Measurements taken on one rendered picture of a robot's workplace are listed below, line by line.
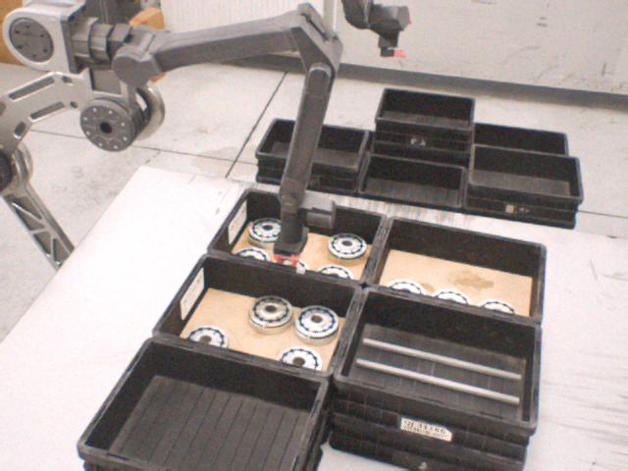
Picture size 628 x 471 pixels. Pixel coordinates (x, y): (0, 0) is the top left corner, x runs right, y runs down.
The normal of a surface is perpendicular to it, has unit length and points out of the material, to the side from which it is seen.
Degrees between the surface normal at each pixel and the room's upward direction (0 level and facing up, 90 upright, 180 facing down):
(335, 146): 90
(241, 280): 90
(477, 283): 0
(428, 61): 90
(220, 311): 0
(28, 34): 90
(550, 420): 0
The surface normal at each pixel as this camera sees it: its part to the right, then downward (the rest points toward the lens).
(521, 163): -0.22, 0.58
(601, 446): 0.03, -0.80
